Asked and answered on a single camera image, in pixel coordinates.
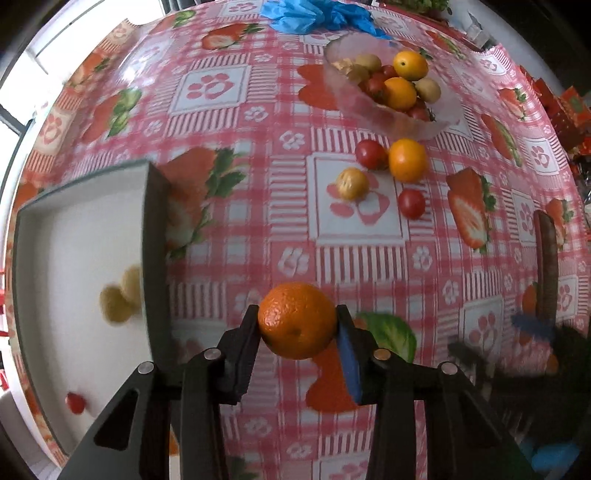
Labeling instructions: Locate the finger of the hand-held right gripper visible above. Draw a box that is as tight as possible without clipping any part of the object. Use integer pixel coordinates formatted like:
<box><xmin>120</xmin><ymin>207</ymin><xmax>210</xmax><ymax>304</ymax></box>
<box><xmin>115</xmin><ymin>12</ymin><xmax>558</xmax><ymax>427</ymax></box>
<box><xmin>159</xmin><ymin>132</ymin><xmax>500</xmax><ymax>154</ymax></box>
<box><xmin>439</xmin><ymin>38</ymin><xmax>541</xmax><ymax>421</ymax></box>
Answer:
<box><xmin>510</xmin><ymin>311</ymin><xmax>557</xmax><ymax>344</ymax></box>
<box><xmin>448</xmin><ymin>339</ymin><xmax>509</xmax><ymax>371</ymax></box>

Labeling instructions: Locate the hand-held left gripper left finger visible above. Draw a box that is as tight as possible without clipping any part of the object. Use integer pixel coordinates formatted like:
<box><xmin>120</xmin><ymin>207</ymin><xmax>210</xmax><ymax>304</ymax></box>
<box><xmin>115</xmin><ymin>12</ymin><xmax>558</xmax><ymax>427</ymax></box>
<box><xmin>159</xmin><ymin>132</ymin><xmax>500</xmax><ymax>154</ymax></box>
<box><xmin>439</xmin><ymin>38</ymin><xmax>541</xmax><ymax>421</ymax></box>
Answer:
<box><xmin>58</xmin><ymin>305</ymin><xmax>259</xmax><ymax>480</ymax></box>

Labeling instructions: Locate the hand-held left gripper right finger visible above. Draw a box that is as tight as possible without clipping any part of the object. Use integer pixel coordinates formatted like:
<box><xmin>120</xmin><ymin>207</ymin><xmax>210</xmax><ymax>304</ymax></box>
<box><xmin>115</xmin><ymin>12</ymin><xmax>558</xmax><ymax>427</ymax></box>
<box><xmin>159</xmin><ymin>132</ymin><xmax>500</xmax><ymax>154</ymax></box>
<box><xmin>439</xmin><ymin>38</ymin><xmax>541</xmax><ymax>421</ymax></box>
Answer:
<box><xmin>336</xmin><ymin>304</ymin><xmax>536</xmax><ymax>480</ymax></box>

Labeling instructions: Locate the large orange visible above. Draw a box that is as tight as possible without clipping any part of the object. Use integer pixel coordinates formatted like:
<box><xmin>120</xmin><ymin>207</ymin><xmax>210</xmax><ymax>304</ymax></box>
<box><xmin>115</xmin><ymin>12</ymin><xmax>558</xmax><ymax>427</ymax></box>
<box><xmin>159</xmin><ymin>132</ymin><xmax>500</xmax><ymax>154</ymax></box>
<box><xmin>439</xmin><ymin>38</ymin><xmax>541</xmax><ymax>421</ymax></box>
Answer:
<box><xmin>257</xmin><ymin>282</ymin><xmax>338</xmax><ymax>360</ymax></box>

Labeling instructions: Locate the yellow cherry tomato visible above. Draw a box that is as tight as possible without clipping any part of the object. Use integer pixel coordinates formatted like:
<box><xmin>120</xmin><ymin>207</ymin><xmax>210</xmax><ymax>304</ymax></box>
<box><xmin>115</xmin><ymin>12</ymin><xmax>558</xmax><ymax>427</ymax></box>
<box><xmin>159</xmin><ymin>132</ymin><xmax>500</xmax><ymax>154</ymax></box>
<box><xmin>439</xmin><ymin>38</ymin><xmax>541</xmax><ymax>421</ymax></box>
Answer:
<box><xmin>336</xmin><ymin>167</ymin><xmax>370</xmax><ymax>200</ymax></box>

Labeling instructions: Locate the white tray with grey sides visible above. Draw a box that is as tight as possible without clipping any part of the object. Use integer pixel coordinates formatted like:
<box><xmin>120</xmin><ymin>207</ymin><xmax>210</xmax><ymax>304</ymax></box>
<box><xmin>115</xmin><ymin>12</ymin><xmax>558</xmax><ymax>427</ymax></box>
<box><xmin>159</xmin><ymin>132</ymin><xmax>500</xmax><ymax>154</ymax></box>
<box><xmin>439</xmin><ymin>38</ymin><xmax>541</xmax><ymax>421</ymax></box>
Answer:
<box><xmin>13</xmin><ymin>159</ymin><xmax>174</xmax><ymax>462</ymax></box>

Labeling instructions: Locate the clear glass bowl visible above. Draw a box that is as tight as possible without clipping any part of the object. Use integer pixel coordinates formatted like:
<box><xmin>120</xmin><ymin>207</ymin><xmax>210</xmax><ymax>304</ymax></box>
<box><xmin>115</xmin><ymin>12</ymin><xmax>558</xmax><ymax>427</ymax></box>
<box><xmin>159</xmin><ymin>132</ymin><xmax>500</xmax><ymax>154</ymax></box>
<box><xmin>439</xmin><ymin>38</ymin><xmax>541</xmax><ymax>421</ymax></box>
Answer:
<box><xmin>323</xmin><ymin>34</ymin><xmax>462</xmax><ymax>140</ymax></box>

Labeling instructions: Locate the person's right hand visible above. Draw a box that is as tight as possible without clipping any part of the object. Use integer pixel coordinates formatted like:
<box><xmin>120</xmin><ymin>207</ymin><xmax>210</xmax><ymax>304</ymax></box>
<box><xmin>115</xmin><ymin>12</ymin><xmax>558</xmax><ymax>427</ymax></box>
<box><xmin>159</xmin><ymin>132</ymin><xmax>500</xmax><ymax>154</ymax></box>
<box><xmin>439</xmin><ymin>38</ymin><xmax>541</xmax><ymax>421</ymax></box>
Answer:
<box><xmin>531</xmin><ymin>440</ymin><xmax>583</xmax><ymax>469</ymax></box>

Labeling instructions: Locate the red checked strawberry tablecloth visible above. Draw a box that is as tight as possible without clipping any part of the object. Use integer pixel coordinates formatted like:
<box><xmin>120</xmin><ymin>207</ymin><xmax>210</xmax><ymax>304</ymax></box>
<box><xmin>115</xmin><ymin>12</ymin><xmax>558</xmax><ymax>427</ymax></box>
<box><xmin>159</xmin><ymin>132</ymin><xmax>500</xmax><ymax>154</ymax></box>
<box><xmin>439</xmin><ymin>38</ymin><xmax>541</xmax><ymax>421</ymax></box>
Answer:
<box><xmin>9</xmin><ymin>0</ymin><xmax>587</xmax><ymax>480</ymax></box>

